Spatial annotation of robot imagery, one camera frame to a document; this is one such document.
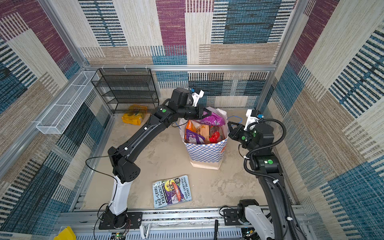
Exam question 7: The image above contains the orange potato chip bag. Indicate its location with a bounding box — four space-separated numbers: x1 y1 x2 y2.
196 125 210 144

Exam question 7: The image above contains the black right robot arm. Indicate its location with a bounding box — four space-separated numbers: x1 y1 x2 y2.
228 119 306 240

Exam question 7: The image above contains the white wire wall basket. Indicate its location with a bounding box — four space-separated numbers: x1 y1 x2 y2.
36 71 95 135

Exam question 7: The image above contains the red fruit jelly bag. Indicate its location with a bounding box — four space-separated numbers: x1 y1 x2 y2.
209 126 225 144

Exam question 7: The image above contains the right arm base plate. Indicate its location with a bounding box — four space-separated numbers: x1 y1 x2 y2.
223 207 268 226

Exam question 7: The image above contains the blue checkered paper bag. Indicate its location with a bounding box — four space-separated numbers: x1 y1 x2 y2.
179 107 229 170

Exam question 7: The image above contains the yellow snack pack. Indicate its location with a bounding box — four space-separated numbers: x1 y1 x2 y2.
122 104 148 126

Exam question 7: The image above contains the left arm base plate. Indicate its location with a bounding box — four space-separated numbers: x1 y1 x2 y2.
98 211 143 230

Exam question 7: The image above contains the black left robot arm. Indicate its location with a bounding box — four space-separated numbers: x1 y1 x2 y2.
99 88 212 230

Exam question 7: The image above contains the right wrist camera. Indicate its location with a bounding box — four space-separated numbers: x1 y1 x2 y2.
244 109 264 131

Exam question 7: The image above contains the orange corn chip bag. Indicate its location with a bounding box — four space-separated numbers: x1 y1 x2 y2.
185 120 197 135

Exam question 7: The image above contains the yellow object at bottom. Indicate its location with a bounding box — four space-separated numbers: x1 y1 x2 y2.
54 226 76 240

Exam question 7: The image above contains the colourful treehouse book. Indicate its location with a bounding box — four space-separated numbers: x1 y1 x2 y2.
153 175 192 209

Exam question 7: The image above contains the purple berry snack bag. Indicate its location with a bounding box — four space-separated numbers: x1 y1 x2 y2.
185 130 205 145

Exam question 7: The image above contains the purple grape jelly bag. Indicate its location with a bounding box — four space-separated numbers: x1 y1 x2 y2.
197 113 226 126

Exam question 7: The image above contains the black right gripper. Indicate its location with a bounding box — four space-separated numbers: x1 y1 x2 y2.
226 120 258 154

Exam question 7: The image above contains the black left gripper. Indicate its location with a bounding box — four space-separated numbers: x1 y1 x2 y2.
176 105 212 121

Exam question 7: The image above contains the aluminium front rail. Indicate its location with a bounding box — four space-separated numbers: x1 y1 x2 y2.
50 206 304 240

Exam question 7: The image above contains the black mesh shelf rack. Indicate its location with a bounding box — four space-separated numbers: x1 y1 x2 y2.
91 68 160 114

